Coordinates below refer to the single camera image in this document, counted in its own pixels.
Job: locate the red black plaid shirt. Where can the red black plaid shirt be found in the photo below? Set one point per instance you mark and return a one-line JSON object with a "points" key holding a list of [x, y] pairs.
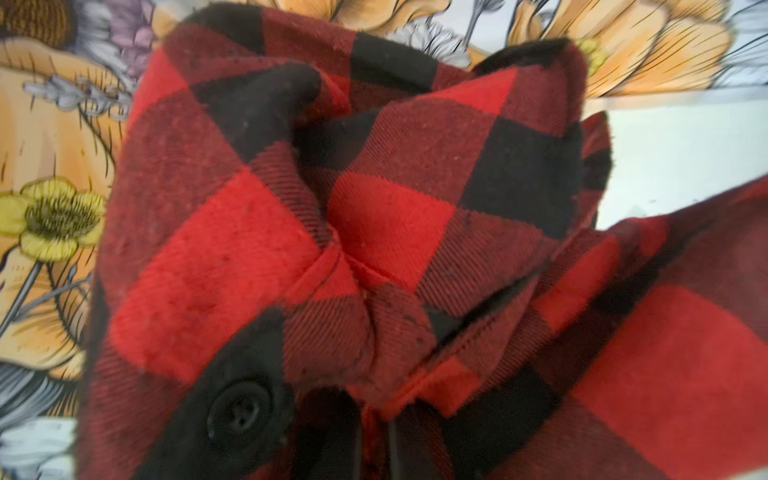
{"points": [[329, 256]]}

